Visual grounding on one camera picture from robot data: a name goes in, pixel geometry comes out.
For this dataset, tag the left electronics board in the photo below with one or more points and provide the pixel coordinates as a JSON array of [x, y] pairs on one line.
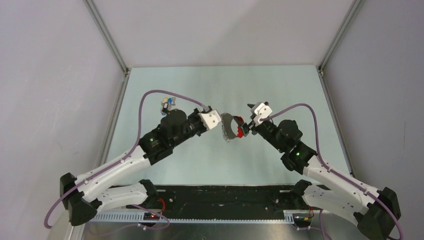
[[148, 216]]

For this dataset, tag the right electronics board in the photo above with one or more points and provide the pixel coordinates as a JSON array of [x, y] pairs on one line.
[[297, 218]]

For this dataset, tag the aluminium frame post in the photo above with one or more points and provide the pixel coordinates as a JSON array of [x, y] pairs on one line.
[[106, 34], [340, 33]]

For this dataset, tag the left aluminium frame post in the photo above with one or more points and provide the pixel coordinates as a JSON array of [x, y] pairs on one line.
[[106, 34]]

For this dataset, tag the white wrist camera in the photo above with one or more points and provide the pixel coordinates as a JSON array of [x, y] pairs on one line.
[[261, 112], [210, 119]]

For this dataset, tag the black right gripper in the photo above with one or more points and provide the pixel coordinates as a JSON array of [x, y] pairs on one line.
[[252, 126]]

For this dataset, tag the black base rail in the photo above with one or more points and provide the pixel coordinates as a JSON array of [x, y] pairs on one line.
[[225, 202]]

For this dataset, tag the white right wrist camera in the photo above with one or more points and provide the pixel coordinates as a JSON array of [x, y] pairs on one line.
[[261, 112]]

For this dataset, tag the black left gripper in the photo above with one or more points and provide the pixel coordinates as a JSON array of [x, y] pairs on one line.
[[195, 114]]

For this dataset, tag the right aluminium frame post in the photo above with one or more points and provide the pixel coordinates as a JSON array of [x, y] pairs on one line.
[[340, 33]]

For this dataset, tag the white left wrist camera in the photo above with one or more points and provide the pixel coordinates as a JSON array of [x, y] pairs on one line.
[[210, 119]]

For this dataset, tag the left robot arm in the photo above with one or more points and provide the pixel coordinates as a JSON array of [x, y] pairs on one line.
[[86, 195]]

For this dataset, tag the electronics board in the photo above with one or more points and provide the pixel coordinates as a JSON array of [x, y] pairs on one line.
[[297, 218], [148, 216]]

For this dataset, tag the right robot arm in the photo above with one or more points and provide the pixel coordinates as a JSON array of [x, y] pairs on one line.
[[375, 212]]

